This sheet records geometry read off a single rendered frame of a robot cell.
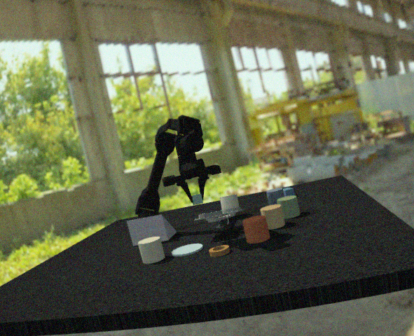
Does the grey-blue cylinder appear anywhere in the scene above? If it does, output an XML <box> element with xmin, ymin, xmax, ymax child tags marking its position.
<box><xmin>266</xmin><ymin>188</ymin><xmax>284</xmax><ymax>206</ymax></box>

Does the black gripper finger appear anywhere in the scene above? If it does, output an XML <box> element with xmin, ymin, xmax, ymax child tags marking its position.
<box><xmin>177</xmin><ymin>182</ymin><xmax>193</xmax><ymax>203</ymax></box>
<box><xmin>198</xmin><ymin>177</ymin><xmax>209</xmax><ymax>200</ymax></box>

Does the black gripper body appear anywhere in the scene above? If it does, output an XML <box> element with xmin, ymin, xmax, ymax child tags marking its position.
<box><xmin>162</xmin><ymin>153</ymin><xmax>221</xmax><ymax>187</ymax></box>

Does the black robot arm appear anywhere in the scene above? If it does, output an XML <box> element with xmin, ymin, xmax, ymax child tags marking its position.
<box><xmin>135</xmin><ymin>115</ymin><xmax>205</xmax><ymax>218</ymax></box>

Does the light blue block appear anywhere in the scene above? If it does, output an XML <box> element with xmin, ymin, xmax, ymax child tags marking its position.
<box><xmin>283</xmin><ymin>188</ymin><xmax>294</xmax><ymax>197</ymax></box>

